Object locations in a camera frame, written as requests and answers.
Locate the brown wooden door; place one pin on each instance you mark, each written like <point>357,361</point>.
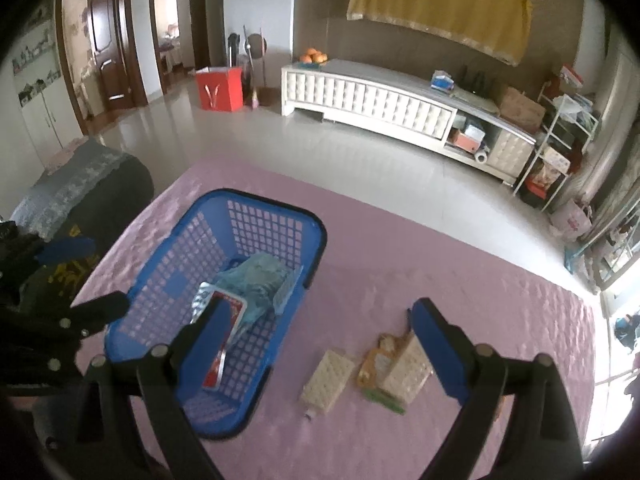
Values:
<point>107,54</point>

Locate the yellow cloth TV cover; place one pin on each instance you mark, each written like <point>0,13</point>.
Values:
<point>497,28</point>

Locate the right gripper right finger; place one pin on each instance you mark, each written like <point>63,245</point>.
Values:
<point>449,350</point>

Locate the blue clear candy bag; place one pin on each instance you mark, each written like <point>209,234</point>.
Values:
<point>264,282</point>

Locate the white metal shelf rack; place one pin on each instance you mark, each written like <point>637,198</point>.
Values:
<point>566,132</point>

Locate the pile of oranges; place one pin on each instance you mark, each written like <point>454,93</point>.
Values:
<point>313,56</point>

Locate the pink tablecloth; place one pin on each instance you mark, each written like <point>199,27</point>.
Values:
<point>375,266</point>

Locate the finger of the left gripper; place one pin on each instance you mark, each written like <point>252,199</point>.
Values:
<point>93,315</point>
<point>66,249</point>

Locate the blue plastic basket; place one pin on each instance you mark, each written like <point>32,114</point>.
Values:
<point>218,232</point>

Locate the red gift bag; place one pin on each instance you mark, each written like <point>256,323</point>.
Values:
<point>220,88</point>

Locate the dark sofa with lace cover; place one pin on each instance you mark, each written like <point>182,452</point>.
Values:
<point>86,189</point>

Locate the blue tissue box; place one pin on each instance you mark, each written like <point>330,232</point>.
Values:
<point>442,81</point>

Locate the red snack pouch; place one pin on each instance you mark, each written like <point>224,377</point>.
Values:
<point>207,294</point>

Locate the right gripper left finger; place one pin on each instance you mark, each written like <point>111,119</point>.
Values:
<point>195,347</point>

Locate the white standing air conditioner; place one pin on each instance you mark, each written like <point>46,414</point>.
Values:
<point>617,103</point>

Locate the cardboard box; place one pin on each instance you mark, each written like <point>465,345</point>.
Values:
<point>516,108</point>

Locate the cream wafer cracker pack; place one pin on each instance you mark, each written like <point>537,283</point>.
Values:
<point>327,383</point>

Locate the pink shopping bag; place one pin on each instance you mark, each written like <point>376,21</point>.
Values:
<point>570,221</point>

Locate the white wall cabinet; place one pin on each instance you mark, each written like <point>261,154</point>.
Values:
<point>41,90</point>

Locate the white TV cabinet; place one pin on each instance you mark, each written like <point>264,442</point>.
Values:
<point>407,109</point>

